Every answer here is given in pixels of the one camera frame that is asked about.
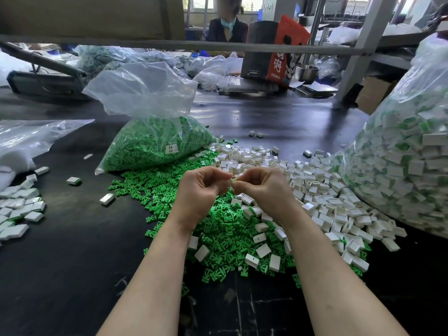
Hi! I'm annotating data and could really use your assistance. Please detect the person's right hand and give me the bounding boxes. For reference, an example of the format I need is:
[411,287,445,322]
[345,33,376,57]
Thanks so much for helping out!
[231,167,303,228]

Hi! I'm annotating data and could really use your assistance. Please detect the person's left hand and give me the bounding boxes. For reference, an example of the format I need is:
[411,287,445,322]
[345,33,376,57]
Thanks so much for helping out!
[168,166,234,231]

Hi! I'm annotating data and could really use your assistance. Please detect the pile of green parts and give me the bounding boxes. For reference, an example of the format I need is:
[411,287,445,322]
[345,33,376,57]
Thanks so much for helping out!
[107,149,368,287]

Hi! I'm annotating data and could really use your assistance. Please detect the pile of white plastic caps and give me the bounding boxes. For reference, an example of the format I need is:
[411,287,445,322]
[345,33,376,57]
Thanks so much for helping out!
[188,140,408,273]

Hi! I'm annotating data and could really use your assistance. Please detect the pile of assembled white pieces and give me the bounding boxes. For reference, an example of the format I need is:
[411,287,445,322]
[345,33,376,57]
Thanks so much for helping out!
[0,166,50,242]

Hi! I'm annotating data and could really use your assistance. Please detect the person's right forearm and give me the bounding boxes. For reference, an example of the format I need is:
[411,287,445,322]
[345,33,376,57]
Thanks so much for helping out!
[279,215,408,336]

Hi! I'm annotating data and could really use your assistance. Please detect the person's left forearm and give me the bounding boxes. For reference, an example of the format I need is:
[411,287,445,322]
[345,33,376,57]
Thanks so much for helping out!
[97,219,200,336]

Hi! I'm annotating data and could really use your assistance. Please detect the bag of green clips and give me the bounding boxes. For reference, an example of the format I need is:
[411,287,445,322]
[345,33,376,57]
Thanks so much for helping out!
[83,61,216,175]

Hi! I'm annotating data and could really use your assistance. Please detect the large bag of white caps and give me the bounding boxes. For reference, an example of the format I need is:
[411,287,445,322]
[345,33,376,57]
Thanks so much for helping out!
[339,31,448,238]

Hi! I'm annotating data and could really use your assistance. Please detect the clear bag of pale parts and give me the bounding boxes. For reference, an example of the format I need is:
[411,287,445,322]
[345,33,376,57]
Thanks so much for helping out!
[76,45,186,77]

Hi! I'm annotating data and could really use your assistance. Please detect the white paper sheets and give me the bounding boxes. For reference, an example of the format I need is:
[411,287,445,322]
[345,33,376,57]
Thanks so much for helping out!
[293,79,339,97]

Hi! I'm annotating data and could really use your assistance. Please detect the crumpled white plastic bag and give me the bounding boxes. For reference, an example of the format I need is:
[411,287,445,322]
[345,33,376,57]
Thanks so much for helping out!
[192,63,242,91]

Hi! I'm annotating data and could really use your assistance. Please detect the metal bowl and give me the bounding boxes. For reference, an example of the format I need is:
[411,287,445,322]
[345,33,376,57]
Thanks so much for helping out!
[295,64,320,83]

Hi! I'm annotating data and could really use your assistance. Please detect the black and red box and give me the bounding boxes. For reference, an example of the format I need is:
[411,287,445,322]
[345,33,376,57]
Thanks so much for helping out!
[241,14,312,86]

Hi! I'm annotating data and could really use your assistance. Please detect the cardboard box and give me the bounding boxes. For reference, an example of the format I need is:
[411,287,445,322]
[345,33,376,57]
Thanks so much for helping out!
[356,75,401,115]

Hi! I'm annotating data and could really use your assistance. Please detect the black table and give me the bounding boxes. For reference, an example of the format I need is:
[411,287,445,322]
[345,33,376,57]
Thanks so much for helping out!
[0,59,448,336]

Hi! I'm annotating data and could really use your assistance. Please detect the empty clear plastic bag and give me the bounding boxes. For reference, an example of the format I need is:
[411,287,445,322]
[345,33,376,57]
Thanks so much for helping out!
[0,119,95,193]

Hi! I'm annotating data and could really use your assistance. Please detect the white bags on shelf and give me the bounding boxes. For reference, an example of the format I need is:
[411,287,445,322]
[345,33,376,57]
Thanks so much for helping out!
[325,21,424,45]

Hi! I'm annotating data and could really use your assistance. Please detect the brown board panel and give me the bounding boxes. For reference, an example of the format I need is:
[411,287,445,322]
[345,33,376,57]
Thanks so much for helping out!
[0,0,186,39]

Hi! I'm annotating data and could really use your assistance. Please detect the white plastic sheet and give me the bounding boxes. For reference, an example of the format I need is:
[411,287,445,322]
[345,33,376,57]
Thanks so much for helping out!
[0,51,29,87]

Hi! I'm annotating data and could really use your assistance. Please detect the grey metal shelf frame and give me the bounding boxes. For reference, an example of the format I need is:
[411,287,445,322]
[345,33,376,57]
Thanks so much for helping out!
[0,0,448,107]

